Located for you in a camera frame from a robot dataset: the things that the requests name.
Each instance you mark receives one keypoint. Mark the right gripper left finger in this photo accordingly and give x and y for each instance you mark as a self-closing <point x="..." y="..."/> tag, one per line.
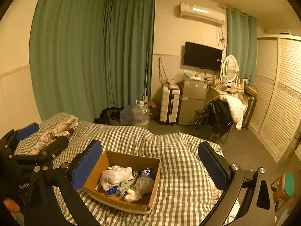
<point x="42" y="207"/>

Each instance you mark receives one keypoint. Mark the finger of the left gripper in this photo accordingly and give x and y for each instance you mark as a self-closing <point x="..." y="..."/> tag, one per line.
<point x="48" y="153"/>
<point x="22" y="134"/>

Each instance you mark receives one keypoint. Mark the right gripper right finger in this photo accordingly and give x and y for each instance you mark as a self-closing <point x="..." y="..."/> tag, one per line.
<point x="257" y="207"/>

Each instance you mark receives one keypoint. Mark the white sock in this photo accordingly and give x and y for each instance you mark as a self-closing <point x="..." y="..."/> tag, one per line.
<point x="132" y="196"/>
<point x="111" y="177"/>

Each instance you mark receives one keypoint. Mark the clear plastic bottle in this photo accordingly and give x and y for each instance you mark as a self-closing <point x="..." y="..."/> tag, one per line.
<point x="146" y="181"/>

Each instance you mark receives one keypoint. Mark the patterned pillow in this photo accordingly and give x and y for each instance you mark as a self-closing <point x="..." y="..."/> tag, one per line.
<point x="65" y="128"/>

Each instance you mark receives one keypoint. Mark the wooden stool green seat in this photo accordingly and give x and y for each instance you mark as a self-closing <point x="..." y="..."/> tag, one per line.
<point x="283" y="190"/>

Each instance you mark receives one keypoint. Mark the brown cardboard box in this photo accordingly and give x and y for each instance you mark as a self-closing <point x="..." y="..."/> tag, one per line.
<point x="114" y="160"/>

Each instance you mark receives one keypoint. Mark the dark clothes pile on floor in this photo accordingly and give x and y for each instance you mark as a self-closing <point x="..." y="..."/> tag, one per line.
<point x="109" y="116"/>

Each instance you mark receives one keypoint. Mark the checkered bed duvet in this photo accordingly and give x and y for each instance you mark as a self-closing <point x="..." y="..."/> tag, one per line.
<point x="184" y="193"/>

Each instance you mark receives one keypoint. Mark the large clear water jug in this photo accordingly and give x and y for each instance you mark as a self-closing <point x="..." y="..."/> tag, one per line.
<point x="141" y="114"/>

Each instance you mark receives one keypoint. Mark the white louvered wardrobe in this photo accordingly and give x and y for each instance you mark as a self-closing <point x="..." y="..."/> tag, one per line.
<point x="276" y="117"/>

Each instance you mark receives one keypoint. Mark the large green curtain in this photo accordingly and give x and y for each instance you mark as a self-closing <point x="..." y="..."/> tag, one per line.
<point x="88" y="55"/>

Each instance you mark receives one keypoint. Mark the chair with draped clothes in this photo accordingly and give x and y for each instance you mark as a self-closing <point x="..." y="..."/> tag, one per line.
<point x="221" y="114"/>

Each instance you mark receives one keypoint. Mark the white suitcase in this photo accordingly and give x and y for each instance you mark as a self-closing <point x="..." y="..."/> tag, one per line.
<point x="169" y="104"/>

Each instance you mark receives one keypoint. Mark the silver mini fridge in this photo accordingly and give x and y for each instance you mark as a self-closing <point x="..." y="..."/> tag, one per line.
<point x="192" y="97"/>

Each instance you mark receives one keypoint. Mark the white oval vanity mirror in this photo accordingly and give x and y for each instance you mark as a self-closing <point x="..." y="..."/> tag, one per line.
<point x="229" y="70"/>

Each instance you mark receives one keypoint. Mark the small green curtain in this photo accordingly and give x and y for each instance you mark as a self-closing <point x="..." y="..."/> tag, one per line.
<point x="242" y="42"/>

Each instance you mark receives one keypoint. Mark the white air conditioner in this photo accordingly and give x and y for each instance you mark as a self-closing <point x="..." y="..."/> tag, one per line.
<point x="198" y="13"/>

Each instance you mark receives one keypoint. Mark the black wall television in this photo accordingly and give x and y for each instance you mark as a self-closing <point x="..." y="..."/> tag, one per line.
<point x="201" y="56"/>

